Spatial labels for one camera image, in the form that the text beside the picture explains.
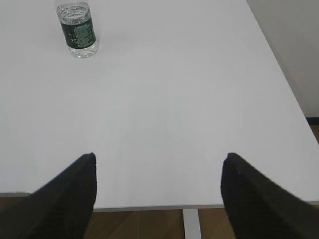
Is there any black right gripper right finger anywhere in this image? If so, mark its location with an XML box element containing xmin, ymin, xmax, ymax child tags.
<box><xmin>221</xmin><ymin>153</ymin><xmax>319</xmax><ymax>239</ymax></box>

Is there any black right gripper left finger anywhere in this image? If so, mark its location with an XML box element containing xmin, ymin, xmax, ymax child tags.
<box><xmin>0</xmin><ymin>153</ymin><xmax>97</xmax><ymax>239</ymax></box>

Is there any clear green-label water bottle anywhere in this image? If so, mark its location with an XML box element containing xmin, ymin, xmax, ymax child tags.
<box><xmin>54</xmin><ymin>0</ymin><xmax>98</xmax><ymax>59</ymax></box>

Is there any grey metal table leg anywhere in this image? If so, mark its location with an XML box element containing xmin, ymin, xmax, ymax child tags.
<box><xmin>182</xmin><ymin>209</ymin><xmax>201</xmax><ymax>239</ymax></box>

